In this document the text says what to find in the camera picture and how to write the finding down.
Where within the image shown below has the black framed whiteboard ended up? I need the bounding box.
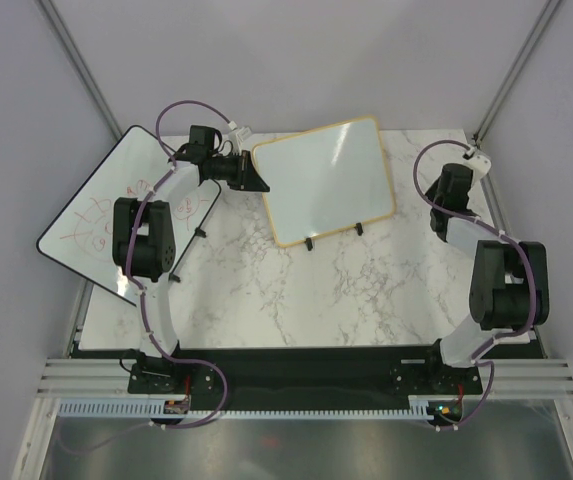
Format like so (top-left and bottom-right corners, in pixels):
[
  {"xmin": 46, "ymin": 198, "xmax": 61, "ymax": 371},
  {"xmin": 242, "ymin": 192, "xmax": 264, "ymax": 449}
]
[{"xmin": 35, "ymin": 125, "xmax": 222, "ymax": 306}]

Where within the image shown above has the white slotted cable duct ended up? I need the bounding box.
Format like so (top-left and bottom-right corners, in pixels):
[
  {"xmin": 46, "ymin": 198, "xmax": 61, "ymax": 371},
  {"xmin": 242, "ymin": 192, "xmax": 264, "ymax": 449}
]
[{"xmin": 57, "ymin": 397, "xmax": 434, "ymax": 421}]

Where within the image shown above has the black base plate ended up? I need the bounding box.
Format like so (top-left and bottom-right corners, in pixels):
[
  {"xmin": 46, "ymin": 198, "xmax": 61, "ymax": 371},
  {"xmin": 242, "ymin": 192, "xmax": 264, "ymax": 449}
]
[{"xmin": 128, "ymin": 346, "xmax": 482, "ymax": 413}]

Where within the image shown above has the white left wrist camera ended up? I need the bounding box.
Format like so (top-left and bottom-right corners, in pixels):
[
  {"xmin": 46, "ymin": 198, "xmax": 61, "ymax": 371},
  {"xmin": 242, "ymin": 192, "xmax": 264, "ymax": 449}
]
[{"xmin": 227, "ymin": 121, "xmax": 252, "ymax": 153}]

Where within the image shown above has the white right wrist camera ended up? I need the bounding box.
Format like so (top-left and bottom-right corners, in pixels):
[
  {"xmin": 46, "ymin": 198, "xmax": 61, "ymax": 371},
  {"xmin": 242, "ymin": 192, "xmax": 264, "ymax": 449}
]
[{"xmin": 462, "ymin": 146, "xmax": 491, "ymax": 186}]

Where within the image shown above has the aluminium rail frame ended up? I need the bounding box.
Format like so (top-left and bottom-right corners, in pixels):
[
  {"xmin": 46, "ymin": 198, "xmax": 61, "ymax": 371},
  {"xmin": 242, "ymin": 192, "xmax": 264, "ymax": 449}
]
[{"xmin": 37, "ymin": 359, "xmax": 573, "ymax": 400}]

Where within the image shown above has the right aluminium corner post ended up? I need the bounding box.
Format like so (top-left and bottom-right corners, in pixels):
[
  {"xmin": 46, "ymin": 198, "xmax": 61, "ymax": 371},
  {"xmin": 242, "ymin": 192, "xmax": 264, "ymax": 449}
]
[{"xmin": 470, "ymin": 0, "xmax": 565, "ymax": 146}]

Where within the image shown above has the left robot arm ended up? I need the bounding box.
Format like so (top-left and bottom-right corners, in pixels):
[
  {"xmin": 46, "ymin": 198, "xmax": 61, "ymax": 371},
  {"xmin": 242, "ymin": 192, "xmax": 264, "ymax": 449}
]
[{"xmin": 112, "ymin": 125, "xmax": 270, "ymax": 359}]

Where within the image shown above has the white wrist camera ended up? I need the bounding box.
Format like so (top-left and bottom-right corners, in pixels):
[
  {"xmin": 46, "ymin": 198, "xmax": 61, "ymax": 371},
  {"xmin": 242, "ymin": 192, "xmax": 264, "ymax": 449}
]
[
  {"xmin": 227, "ymin": 121, "xmax": 252, "ymax": 153},
  {"xmin": 462, "ymin": 146, "xmax": 491, "ymax": 186}
]

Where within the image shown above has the yellow framed whiteboard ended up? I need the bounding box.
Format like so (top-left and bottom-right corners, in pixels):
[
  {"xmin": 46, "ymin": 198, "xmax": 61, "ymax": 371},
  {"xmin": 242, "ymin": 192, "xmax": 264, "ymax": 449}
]
[{"xmin": 251, "ymin": 115, "xmax": 396, "ymax": 248}]

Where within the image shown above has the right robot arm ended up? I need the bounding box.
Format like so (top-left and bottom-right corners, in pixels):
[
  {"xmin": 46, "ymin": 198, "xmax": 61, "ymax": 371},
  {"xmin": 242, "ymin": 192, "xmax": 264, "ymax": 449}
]
[{"xmin": 423, "ymin": 163, "xmax": 550, "ymax": 394}]

